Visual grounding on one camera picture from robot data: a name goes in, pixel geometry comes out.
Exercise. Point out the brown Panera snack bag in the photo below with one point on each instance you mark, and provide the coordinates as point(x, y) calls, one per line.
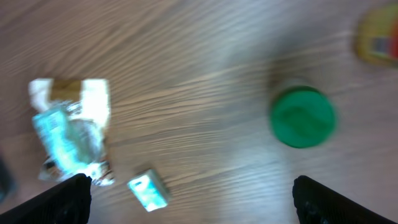
point(82, 99)

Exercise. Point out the yellow drink bottle silver cap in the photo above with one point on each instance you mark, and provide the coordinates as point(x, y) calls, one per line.
point(376, 38)

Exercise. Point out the green lid glass jar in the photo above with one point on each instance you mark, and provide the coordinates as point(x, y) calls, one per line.
point(300, 115)

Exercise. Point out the green white tissue pack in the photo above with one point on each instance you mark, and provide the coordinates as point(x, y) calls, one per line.
point(149, 189)

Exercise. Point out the teal wipes packet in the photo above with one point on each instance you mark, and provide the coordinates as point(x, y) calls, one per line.
point(62, 141)

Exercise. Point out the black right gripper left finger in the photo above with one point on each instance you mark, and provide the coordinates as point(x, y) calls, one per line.
point(66, 203)

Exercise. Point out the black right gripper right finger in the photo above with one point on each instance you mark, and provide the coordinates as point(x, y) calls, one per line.
point(318, 204)

